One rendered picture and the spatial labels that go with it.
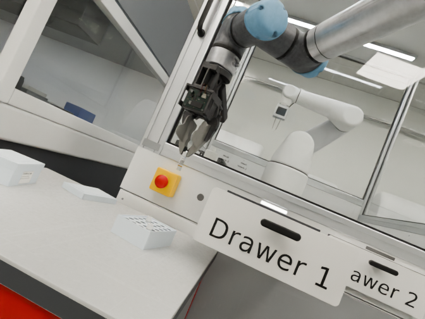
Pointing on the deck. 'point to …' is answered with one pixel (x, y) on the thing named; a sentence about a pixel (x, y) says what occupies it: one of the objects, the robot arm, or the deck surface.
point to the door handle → (203, 18)
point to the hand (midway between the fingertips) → (187, 151)
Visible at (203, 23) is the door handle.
